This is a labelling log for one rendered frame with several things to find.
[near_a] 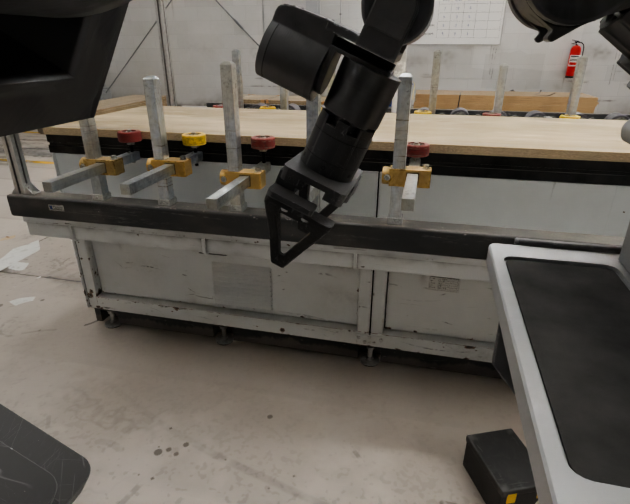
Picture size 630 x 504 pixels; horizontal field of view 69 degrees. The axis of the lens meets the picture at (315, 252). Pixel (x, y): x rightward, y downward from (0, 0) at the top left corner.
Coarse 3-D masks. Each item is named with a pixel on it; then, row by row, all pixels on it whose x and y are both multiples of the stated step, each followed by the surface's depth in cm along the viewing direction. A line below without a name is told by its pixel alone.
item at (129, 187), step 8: (192, 152) 159; (200, 152) 161; (192, 160) 156; (200, 160) 162; (160, 168) 140; (168, 168) 142; (136, 176) 131; (144, 176) 131; (152, 176) 134; (160, 176) 138; (168, 176) 143; (120, 184) 125; (128, 184) 124; (136, 184) 127; (144, 184) 131; (152, 184) 135; (128, 192) 125
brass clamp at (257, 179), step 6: (222, 174) 143; (228, 174) 142; (234, 174) 142; (240, 174) 141; (246, 174) 141; (252, 174) 140; (258, 174) 140; (264, 174) 143; (222, 180) 143; (228, 180) 143; (252, 180) 141; (258, 180) 140; (264, 180) 144; (252, 186) 142; (258, 186) 141
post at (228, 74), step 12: (228, 72) 130; (228, 84) 132; (228, 96) 133; (228, 108) 134; (228, 120) 136; (228, 132) 137; (228, 144) 139; (240, 144) 141; (228, 156) 140; (240, 156) 142; (228, 168) 142; (240, 168) 143; (240, 204) 146
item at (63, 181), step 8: (128, 152) 164; (136, 152) 167; (128, 160) 163; (136, 160) 167; (80, 168) 144; (88, 168) 144; (96, 168) 147; (104, 168) 151; (64, 176) 136; (72, 176) 138; (80, 176) 141; (88, 176) 144; (48, 184) 130; (56, 184) 132; (64, 184) 135; (72, 184) 138
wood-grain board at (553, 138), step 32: (64, 128) 174; (128, 128) 173; (192, 128) 173; (224, 128) 173; (256, 128) 173; (288, 128) 173; (384, 128) 173; (416, 128) 173; (448, 128) 173; (480, 128) 173; (512, 128) 173; (544, 128) 173; (576, 128) 173; (608, 128) 173; (608, 160) 136
